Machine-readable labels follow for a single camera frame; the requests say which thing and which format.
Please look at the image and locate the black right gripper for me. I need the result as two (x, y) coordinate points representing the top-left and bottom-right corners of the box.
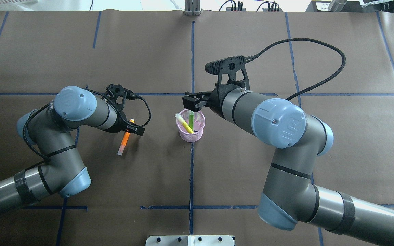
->
(182, 84), (239, 113)

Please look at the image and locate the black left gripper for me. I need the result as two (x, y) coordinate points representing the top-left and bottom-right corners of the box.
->
(110, 112), (145, 136)

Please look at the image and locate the green highlighter pen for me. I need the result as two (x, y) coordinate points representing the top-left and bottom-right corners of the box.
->
(188, 111), (194, 133)

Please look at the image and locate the orange highlighter pen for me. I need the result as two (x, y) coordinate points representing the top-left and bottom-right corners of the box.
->
(117, 132), (131, 156)

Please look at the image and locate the yellow highlighter pen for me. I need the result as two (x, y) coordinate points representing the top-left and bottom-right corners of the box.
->
(175, 113), (193, 134)

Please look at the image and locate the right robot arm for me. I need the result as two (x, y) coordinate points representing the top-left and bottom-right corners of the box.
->
(183, 84), (394, 246)

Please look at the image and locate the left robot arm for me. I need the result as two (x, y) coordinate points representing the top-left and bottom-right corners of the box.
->
(0, 84), (144, 215)

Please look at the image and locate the pink mesh pen holder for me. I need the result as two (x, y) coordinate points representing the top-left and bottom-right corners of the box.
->
(175, 109), (206, 142)

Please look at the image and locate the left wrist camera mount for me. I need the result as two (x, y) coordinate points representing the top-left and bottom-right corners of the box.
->
(105, 84), (137, 111)

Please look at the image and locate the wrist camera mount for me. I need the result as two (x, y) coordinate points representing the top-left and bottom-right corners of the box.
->
(105, 84), (137, 111)
(205, 55), (254, 90)

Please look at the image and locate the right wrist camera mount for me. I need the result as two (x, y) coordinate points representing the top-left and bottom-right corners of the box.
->
(205, 55), (254, 90)

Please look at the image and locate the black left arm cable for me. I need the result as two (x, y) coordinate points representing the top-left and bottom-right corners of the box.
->
(22, 88), (152, 163)

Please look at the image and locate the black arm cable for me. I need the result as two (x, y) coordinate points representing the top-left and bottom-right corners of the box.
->
(22, 88), (152, 163)
(244, 38), (346, 101)

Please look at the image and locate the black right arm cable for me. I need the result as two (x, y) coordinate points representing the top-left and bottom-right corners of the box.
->
(244, 38), (346, 101)

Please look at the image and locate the aluminium frame post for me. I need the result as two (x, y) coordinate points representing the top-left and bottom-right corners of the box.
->
(183, 0), (201, 16)

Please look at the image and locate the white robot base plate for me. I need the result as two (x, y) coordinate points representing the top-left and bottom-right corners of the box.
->
(145, 235), (236, 246)

